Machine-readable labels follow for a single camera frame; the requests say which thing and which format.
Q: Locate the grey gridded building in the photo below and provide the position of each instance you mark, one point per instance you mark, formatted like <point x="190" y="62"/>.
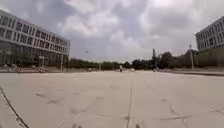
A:
<point x="211" y="40"/>

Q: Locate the row of trees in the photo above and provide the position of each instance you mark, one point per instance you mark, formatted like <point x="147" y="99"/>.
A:
<point x="133" y="63"/>

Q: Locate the robot's own part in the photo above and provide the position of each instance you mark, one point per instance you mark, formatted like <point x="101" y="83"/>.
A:
<point x="138" y="126"/>
<point x="76" y="126"/>

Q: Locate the grey concrete slab pavement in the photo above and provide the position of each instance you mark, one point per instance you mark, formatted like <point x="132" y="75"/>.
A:
<point x="110" y="96"/>

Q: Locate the lamp pole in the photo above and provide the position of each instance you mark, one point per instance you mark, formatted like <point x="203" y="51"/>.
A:
<point x="191" y="56"/>

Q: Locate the parked bicycles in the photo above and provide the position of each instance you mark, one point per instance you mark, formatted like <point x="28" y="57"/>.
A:
<point x="26" y="69"/>

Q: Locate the long glass-fronted building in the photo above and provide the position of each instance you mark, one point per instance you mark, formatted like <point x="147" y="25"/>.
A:
<point x="30" y="43"/>

